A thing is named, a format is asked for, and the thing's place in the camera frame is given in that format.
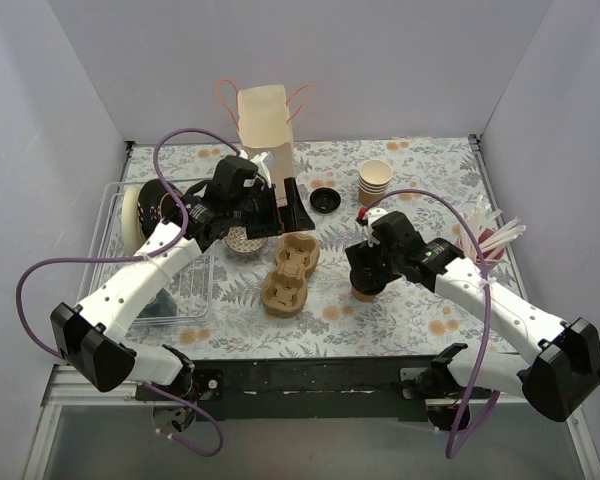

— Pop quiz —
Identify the patterned ceramic bowl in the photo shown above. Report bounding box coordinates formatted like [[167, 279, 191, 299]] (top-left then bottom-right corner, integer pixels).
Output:
[[224, 227, 267, 255]]

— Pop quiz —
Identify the brown paper cup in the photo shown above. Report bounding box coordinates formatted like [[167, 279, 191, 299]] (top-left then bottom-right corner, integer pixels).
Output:
[[351, 286, 381, 303]]

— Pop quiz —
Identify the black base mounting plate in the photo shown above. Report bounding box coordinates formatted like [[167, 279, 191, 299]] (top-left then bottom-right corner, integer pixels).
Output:
[[189, 355, 462, 421]]

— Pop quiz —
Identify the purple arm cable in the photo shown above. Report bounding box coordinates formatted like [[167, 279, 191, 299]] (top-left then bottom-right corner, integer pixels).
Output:
[[16, 128, 246, 457], [359, 189, 501, 460]]

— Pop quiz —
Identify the aluminium frame rail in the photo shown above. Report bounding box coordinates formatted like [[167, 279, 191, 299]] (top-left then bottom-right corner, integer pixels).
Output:
[[25, 367, 600, 479]]

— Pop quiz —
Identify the white wire dish rack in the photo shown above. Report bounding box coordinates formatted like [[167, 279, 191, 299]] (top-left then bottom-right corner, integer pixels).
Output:
[[76, 182, 214, 329]]

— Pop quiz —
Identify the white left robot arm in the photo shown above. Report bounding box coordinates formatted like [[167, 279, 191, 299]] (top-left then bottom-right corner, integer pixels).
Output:
[[50, 155, 315, 400]]

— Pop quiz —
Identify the stack of brown paper cups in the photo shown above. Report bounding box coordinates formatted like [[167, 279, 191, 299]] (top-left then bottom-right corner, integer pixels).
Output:
[[358, 159, 393, 207]]

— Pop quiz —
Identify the black plastic cup lid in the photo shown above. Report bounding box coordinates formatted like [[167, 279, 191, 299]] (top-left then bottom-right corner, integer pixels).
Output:
[[310, 187, 341, 214]]

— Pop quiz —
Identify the black round plate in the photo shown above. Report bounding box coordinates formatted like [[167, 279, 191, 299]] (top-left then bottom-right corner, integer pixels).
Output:
[[137, 179, 178, 239]]

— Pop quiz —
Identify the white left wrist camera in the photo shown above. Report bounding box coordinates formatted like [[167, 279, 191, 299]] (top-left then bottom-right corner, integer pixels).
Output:
[[240, 150, 274, 187]]

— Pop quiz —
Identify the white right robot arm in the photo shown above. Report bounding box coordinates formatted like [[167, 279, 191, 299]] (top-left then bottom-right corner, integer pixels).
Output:
[[345, 208, 600, 422]]

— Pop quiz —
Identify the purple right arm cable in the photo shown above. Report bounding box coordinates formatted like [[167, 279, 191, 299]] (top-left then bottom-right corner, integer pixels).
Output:
[[359, 189, 501, 460]]

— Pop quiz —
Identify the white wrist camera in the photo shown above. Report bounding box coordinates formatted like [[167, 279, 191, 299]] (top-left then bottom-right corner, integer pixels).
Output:
[[240, 150, 274, 187], [356, 207, 388, 247]]

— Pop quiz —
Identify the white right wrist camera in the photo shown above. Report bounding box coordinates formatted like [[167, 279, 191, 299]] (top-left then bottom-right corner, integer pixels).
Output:
[[356, 207, 388, 247]]

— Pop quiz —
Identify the floral table mat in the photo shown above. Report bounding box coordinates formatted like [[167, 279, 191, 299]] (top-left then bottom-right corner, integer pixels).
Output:
[[77, 137, 543, 362]]

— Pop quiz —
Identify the beige paper takeout bag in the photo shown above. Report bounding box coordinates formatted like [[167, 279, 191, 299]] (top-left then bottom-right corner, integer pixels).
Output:
[[214, 78, 314, 207]]

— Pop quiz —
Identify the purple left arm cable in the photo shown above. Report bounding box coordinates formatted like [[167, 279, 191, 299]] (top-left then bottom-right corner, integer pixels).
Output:
[[16, 128, 246, 457]]

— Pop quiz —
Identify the brown cardboard cup carrier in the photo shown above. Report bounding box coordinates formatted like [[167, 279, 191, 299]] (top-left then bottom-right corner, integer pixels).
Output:
[[261, 233, 321, 318]]

